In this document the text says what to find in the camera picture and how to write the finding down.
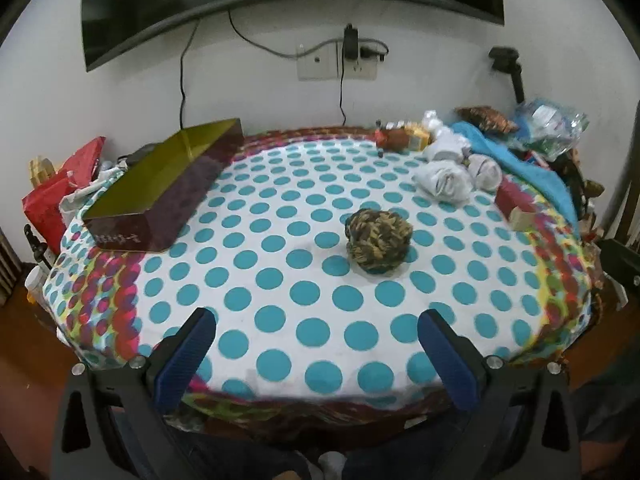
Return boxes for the maroon box with gold lining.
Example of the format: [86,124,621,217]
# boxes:
[81,118,244,253]

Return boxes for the black television cable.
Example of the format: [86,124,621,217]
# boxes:
[177,15,201,131]

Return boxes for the brown patterned pouch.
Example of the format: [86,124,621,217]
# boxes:
[456,106,518,135]

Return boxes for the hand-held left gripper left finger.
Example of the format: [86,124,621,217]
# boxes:
[52,307,218,480]

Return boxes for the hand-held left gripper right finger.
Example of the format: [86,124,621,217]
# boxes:
[417,309,586,480]

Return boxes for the polka dot tablecloth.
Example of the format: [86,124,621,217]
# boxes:
[42,127,593,431]

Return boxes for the black box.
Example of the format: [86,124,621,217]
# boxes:
[597,239,640,287]

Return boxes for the camouflage socks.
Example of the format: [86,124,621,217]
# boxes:
[345,208,414,275]

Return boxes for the white bottle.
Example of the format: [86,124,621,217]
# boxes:
[25,265,49,306]

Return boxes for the blue cloth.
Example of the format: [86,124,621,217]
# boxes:
[452,121,581,222]

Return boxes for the clear plastic bag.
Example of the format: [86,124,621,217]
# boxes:
[515,97,590,157]

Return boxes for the black wall cable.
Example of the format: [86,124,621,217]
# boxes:
[227,9,346,58]

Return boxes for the white wall outlet plate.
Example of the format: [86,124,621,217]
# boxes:
[297,42,378,81]

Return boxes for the small red box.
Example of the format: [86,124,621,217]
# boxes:
[495,180,537,231]

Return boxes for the black charger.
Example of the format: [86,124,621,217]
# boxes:
[342,24,361,61]

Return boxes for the yellow carton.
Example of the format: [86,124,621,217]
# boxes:
[400,122,432,151]

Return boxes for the red bag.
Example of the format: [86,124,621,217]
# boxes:
[22,136,107,256]

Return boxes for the black wall bracket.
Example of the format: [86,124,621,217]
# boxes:
[489,46,526,103]

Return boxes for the small white socks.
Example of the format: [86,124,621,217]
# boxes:
[470,154,503,192]

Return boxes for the white plastic bag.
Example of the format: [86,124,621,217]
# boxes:
[59,167,126,226]

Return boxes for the brown plush toy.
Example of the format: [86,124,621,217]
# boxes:
[375,127,411,153]

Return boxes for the black charger cable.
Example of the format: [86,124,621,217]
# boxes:
[339,59,349,127]

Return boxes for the wooden blocks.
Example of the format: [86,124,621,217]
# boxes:
[29,156,56,189]

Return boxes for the large white socks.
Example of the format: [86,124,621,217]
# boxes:
[412,160,473,204]

